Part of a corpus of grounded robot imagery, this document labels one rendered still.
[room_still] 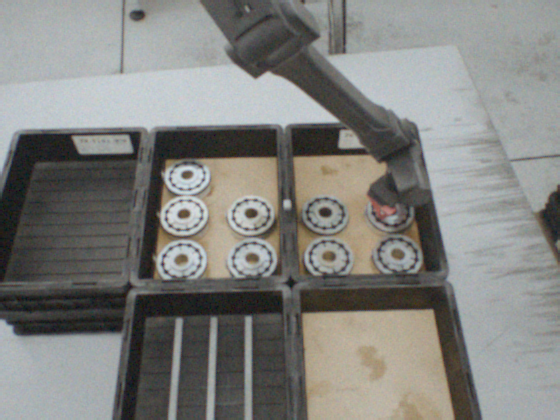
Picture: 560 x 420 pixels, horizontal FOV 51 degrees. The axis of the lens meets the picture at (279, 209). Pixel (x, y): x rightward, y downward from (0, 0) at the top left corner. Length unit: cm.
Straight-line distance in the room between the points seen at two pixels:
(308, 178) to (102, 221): 47
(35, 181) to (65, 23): 190
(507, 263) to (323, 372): 56
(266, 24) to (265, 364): 64
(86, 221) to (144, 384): 40
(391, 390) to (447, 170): 67
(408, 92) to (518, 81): 129
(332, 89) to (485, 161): 84
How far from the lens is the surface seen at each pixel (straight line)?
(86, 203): 137
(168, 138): 135
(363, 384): 113
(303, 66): 81
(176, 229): 125
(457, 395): 111
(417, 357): 116
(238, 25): 76
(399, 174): 106
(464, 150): 164
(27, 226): 138
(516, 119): 281
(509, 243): 150
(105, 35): 314
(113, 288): 113
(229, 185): 134
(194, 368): 114
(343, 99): 89
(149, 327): 119
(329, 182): 134
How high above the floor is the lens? 190
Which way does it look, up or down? 56 degrees down
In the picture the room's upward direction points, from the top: straight up
